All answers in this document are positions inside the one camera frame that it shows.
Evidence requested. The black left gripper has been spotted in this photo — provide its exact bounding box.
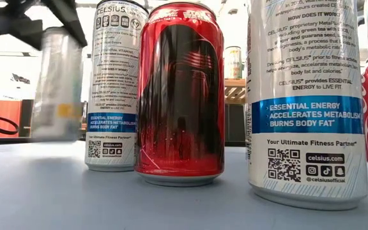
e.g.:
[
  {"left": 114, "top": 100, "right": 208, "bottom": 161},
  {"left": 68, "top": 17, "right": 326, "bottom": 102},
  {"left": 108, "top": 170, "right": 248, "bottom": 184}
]
[{"left": 0, "top": 0, "right": 88, "bottom": 50}]

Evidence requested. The white Celsius can yellow band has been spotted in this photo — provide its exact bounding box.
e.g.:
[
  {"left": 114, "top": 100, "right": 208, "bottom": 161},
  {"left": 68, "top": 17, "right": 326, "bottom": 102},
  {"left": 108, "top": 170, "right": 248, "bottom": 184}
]
[{"left": 30, "top": 27, "right": 85, "bottom": 144}]

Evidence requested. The wooden slatted shelf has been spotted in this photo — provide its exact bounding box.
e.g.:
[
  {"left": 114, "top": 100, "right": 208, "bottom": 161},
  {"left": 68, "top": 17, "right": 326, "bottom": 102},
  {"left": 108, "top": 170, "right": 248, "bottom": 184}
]
[{"left": 224, "top": 78, "right": 247, "bottom": 105}]

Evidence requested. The red partition panel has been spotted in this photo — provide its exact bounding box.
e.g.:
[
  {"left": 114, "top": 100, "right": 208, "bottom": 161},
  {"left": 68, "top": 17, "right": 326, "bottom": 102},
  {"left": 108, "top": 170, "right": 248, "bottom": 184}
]
[{"left": 0, "top": 99, "right": 22, "bottom": 138}]

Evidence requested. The red Star Wars cola can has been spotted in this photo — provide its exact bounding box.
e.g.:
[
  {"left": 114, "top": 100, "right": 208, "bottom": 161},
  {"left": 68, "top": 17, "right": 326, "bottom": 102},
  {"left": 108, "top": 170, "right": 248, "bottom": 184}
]
[{"left": 134, "top": 0, "right": 226, "bottom": 187}]

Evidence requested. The dark wall-mounted device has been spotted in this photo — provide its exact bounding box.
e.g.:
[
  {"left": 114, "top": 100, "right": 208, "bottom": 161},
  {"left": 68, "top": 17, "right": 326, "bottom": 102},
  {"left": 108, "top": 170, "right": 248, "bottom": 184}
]
[{"left": 11, "top": 73, "right": 31, "bottom": 85}]

